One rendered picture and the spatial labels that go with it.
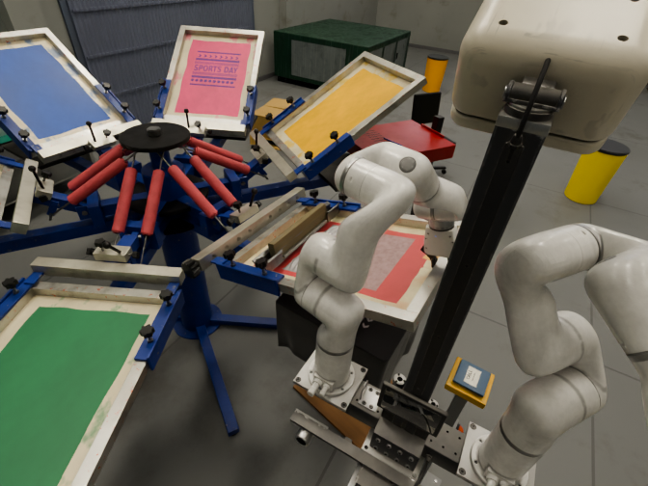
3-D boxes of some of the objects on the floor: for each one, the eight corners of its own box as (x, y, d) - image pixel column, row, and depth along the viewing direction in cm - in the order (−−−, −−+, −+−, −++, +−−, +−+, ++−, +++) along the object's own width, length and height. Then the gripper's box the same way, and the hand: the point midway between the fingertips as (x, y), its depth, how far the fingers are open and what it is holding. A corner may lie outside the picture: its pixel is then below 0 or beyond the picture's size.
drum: (598, 210, 400) (631, 157, 362) (558, 199, 415) (586, 146, 377) (600, 195, 428) (630, 144, 390) (562, 184, 443) (588, 134, 405)
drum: (437, 94, 692) (445, 60, 655) (418, 91, 707) (424, 56, 670) (443, 90, 718) (451, 56, 681) (424, 86, 732) (431, 52, 695)
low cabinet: (326, 61, 846) (328, 18, 794) (404, 76, 780) (412, 31, 728) (273, 80, 704) (272, 30, 652) (363, 101, 638) (369, 47, 586)
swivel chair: (451, 172, 450) (473, 98, 396) (434, 190, 414) (455, 112, 360) (409, 158, 473) (424, 87, 419) (390, 175, 437) (403, 98, 383)
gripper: (472, 219, 112) (472, 269, 121) (419, 213, 121) (421, 259, 130) (466, 230, 107) (465, 283, 116) (410, 224, 116) (413, 272, 125)
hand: (442, 265), depth 122 cm, fingers closed on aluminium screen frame, 4 cm apart
